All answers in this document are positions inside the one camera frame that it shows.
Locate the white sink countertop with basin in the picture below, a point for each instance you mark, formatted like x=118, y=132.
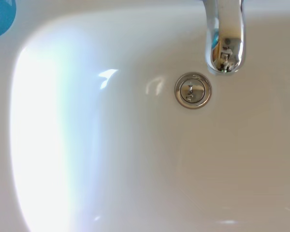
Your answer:
x=145, y=157

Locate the chrome sink drain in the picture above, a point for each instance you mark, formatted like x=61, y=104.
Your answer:
x=193, y=90

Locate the chrome faucet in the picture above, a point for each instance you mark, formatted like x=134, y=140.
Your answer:
x=226, y=36

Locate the blue jar with black lid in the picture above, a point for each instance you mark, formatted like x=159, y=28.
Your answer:
x=1, y=17

